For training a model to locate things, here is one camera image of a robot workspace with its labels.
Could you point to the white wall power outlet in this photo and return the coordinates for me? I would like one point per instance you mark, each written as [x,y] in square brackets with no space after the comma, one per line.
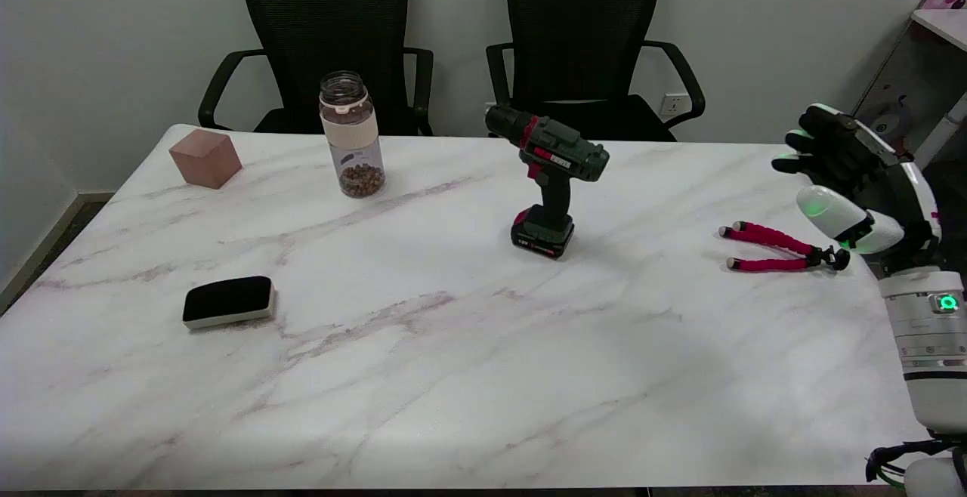
[674,106]

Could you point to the black whiteboard eraser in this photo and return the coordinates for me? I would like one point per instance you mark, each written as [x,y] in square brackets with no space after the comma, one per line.
[227,299]

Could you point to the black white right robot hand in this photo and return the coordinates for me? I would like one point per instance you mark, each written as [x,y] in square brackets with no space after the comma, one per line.
[857,157]

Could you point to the red flexible mini tripod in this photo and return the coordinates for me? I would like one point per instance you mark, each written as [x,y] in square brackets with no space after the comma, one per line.
[770,239]

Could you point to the green red power screwdriver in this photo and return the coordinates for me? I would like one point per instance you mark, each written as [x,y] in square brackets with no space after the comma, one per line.
[555,153]

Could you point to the black mesh office chair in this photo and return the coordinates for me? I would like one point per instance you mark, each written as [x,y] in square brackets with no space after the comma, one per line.
[325,36]
[585,29]

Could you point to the pink wooden cube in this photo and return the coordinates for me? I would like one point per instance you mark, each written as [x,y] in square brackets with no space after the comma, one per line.
[205,157]

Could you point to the white desk with cartoon panel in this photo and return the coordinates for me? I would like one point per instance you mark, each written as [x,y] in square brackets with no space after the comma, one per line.
[918,66]

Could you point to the clear jar with nuts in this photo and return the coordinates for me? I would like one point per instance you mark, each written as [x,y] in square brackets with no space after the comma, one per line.
[352,138]

